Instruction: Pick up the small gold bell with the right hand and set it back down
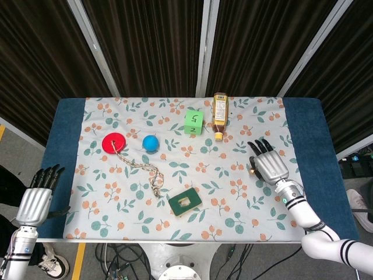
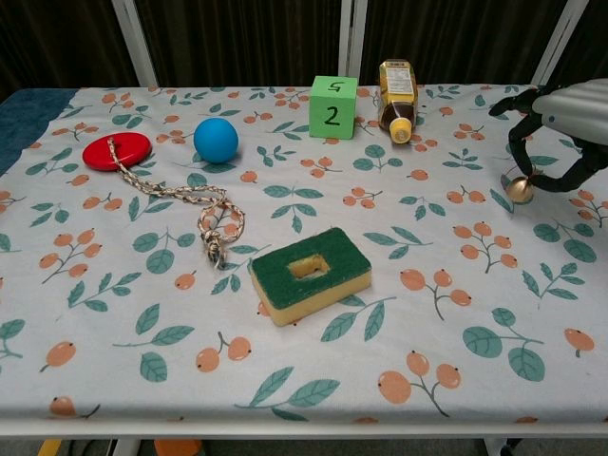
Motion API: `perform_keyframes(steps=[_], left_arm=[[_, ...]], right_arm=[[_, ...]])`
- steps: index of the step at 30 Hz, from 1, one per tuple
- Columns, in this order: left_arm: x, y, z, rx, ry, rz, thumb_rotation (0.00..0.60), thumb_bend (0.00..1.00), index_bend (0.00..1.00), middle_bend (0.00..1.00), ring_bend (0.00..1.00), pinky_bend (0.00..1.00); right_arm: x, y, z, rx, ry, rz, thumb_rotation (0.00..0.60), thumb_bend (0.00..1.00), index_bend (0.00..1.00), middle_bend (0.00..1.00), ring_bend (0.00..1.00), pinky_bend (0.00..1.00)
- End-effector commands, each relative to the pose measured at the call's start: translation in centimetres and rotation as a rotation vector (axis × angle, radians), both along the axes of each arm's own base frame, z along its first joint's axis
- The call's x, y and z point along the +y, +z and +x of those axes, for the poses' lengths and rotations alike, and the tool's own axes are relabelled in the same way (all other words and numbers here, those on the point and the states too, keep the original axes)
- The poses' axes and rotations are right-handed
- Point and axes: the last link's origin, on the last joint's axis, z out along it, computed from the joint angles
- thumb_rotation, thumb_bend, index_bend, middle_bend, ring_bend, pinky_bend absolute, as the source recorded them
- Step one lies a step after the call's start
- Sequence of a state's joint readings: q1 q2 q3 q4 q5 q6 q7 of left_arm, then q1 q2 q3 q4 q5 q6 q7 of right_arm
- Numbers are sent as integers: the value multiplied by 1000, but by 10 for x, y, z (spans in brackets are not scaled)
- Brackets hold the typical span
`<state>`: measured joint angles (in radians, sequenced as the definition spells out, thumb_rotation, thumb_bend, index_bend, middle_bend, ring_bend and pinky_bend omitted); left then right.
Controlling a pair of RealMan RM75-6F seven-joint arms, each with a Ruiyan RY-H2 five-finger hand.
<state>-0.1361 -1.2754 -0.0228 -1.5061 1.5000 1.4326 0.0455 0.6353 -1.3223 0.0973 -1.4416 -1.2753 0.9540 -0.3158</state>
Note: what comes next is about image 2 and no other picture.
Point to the dark pleated curtain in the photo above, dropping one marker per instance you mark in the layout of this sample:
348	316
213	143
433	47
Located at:
598	43
57	43
237	43
456	28

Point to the green numbered cube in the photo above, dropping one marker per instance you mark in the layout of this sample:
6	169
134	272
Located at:
332	116

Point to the small gold bell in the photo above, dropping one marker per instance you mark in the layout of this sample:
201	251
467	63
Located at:
518	190

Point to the white frame post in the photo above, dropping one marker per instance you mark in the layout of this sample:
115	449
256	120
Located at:
352	43
135	43
560	38

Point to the blue ball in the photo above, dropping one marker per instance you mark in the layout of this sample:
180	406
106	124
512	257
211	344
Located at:
216	140

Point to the green yellow sponge with hole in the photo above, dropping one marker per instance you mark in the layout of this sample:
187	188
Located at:
285	275

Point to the honey bottle yellow cap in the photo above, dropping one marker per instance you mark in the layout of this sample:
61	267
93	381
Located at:
398	95

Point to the floral print tablecloth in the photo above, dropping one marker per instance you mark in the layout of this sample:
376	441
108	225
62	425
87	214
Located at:
304	285

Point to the red round disc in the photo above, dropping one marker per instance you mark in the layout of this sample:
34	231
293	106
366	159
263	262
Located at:
100	154

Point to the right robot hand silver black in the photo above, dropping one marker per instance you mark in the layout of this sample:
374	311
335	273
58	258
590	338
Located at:
570	109

